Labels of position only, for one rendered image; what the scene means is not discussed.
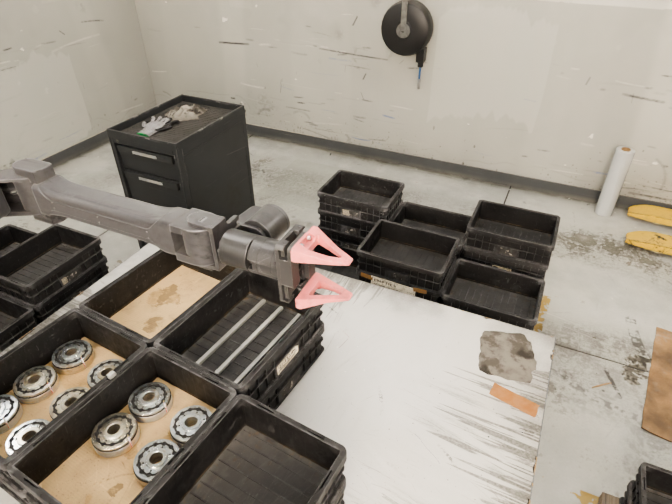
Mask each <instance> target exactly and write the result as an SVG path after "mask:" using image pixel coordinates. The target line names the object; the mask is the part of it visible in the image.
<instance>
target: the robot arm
mask: <svg viewBox="0 0 672 504"><path fill-rule="evenodd" d="M12 167H13V168H9V169H3V170H0V219H1V218H3V217H12V216H32V215H33V217H34V219H35V220H38V221H41V222H45V223H48V224H51V225H56V224H58V223H61V222H63V221H64V220H66V219H67V218H70V219H73V220H77V221H80V222H83V223H86V224H90V225H93V226H96V227H99V228H103V229H106V230H109V231H112V232H116V233H119V234H122V235H125V236H129V237H132V238H135V239H138V240H142V241H144V242H147V243H150V244H152V245H154V246H156V247H158V248H160V249H161V250H162V251H164V252H167V253H170V254H173V255H176V258H177V260H179V261H182V262H185V263H188V264H191V265H194V266H199V267H200V268H203V269H206V270H210V271H213V270H217V271H221V270H222V269H223V268H224V267H225V266H226V265H229V266H232V267H235V268H239V269H242V270H246V271H249V272H252V273H256V274H259V275H263V276H266V277H269V278H273V279H276V280H278V285H279V294H280V301H283V302H286V303H290V302H291V300H292V299H293V298H294V294H292V293H293V291H294V290H295V289H296V288H297V286H298V285H300V288H299V289H298V292H299V295H298V296H297V297H296V299H295V303H296V308H298V309H304V308H308V307H312V306H316V305H320V304H324V303H332V302H343V301H349V300H350V299H351V297H352V296H353V294H352V293H351V292H350V291H348V290H346V289H345V288H343V287H342V286H340V285H338V284H337V283H335V282H333V281H332V280H330V279H328V278H326V277H325V276H323V275H321V274H320V273H317V272H315V264H322V265H337V266H349V265H350V264H351V262H352V261H353V258H352V257H350V256H349V255H348V254H346V253H345V252H344V251H343V250H341V249H340V248H339V247H337V246H336V245H335V244H334V243H333V242H332V241H331V240H330V239H329V238H328V237H327V236H326V235H325V234H324V233H323V232H322V231H321V230H320V229H319V228H318V227H316V226H312V227H311V228H310V229H309V230H308V232H307V233H306V232H303V229H304V228H305V226H303V225H299V224H295V225H294V226H293V227H292V228H291V229H290V230H289V231H288V232H287V233H286V234H285V236H284V237H283V238H282V239H281V240H279V239H280V238H281V237H282V236H283V235H284V233H285V232H286V231H287V230H288V229H289V227H290V220H289V217H288V215H287V214H286V212H285V211H284V210H283V209H282V208H281V207H279V206H278V205H275V204H266V205H264V206H263V207H260V206H252V207H250V208H249V209H247V210H246V211H245V212H243V213H242V214H240V215H239V216H237V215H233V216H232V217H231V218H230V219H229V220H227V221H226V217H223V216H219V215H215V214H213V213H211V212H207V211H203V210H200V209H196V208H191V209H190V210H189V209H185V208H181V207H163V206H158V205H154V204H150V203H146V202H143V201H139V200H135V199H131V198H128V197H124V196H120V195H117V194H113V193H109V192H106V191H102V190H98V189H95V188H91V187H87V186H84V185H80V184H77V183H74V182H72V181H69V180H67V179H66V178H64V177H63V176H61V175H58V174H55V171H54V169H53V166H52V163H49V162H45V161H41V160H37V159H34V158H25V159H21V160H18V161H16V162H14V163H13V164H12ZM15 190H16V192H14V193H12V191H15ZM317 245H321V246H323V247H324V248H326V249H327V250H329V251H330V252H332V253H333V254H335V255H336V256H338V257H339V258H338V257H332V256H326V255H323V254H320V253H317V252H314V248H315V247H316V246H317ZM317 289H326V290H329V291H333V292H335V293H337V294H339V295H313V294H314V292H315V291H316V290H317Z"/></svg>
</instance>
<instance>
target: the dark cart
mask: <svg viewBox="0 0 672 504"><path fill-rule="evenodd" d="M193 104H197V105H200V107H202V108H205V109H207V111H206V112H205V113H203V114H202V115H199V116H198V118H199V119H195V120H185V121H180V122H178V123H173V124H172V127H171V128H169V129H166V130H162V131H158V132H156V133H154V134H152V135H151V136H149V137H146V136H140V135H139V134H137V133H138V132H140V131H141V130H143V127H142V122H144V121H148V123H149V122H150V121H151V119H150V116H154V117H155V121H156V120H157V119H158V116H162V118H164V117H165V114H166V113H167V112H168V111H170V110H171V109H172V110H173V109H174V107H179V108H180V107H181V106H184V105H188V106H193ZM106 131H107V134H108V137H109V141H110V144H111V148H112V151H113V155H114V158H115V162H116V165H117V169H118V173H119V176H120V180H121V183H122V187H123V190H124V194H125V197H128V198H131V199H135V200H139V201H143V202H146V203H150V204H154V205H158V206H163V207H181V208H185V209H189V210H190V209H191V208H196V209H200V210H203V211H207V212H211V213H213V214H215V215H219V216H223V217H226V221H227V220H229V219H230V218H231V217H232V216H233V215H237V216H239V215H240V214H242V213H243V212H245V211H246V210H247V209H249V208H250V207H252V206H255V200H254V191H253V182H252V173H251V163H250V154H249V145H248V136H247V127H246V118H245V108H244V105H240V104H235V103H229V102H223V101H218V100H212V99H206V98H200V97H195V96H189V95H183V94H181V95H179V96H177V97H175V98H173V99H170V100H168V101H166V102H164V103H162V104H160V105H157V106H155V107H153V108H151V109H149V110H147V111H144V112H142V113H140V114H138V115H136V116H134V117H131V118H129V119H127V120H125V121H123V122H121V123H118V124H116V125H114V126H112V127H110V128H107V129H106Z"/></svg>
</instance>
